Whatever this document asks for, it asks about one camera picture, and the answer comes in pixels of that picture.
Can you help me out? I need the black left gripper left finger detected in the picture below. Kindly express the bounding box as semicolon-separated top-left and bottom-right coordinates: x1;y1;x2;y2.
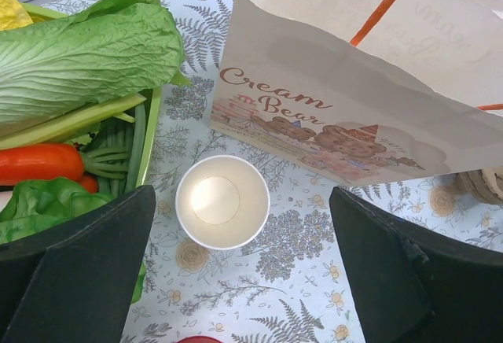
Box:
1;185;156;342

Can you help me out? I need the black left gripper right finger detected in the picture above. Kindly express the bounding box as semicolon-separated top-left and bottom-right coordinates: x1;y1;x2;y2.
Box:
329;187;502;342

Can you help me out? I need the white paper coffee cup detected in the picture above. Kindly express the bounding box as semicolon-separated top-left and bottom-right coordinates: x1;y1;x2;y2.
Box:
175;155;270;250

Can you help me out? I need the kraft paper takeout bag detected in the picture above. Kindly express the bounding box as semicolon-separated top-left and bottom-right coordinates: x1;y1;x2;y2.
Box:
210;0;502;186

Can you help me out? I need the green toy lettuce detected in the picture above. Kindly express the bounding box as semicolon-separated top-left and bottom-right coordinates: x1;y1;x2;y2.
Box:
1;178;114;244

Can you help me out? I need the brown pulp cup carrier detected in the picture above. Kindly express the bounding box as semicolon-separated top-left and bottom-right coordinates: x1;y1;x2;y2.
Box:
455;167;502;205

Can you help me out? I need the orange toy carrot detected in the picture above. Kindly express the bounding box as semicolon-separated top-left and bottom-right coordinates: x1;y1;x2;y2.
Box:
1;143;128;186

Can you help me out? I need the red cup holder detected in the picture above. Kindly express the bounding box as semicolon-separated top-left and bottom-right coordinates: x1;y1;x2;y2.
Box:
177;335;222;343

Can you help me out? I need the toy napa cabbage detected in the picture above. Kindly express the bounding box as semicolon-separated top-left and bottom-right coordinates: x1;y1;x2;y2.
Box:
1;0;188;149

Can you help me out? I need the green vegetable tray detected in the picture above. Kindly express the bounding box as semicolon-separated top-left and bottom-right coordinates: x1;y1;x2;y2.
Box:
15;2;164;304

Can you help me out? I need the yellow toy pepper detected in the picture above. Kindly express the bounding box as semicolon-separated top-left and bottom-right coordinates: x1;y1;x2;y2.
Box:
0;0;33;31

